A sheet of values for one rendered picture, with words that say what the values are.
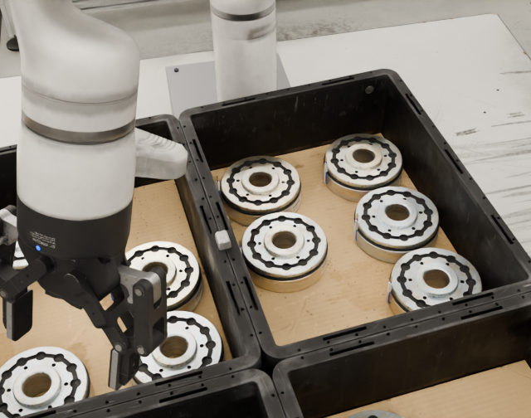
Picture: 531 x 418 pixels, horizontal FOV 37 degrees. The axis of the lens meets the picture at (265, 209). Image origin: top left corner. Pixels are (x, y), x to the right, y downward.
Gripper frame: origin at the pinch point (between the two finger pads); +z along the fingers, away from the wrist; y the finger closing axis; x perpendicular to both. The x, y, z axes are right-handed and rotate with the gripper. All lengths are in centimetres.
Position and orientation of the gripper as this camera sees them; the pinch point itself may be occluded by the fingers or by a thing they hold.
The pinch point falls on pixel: (69, 352)
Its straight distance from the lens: 62.7
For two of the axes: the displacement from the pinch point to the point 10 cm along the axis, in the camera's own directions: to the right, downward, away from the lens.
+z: -1.6, 8.5, 5.0
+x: 4.2, -4.0, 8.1
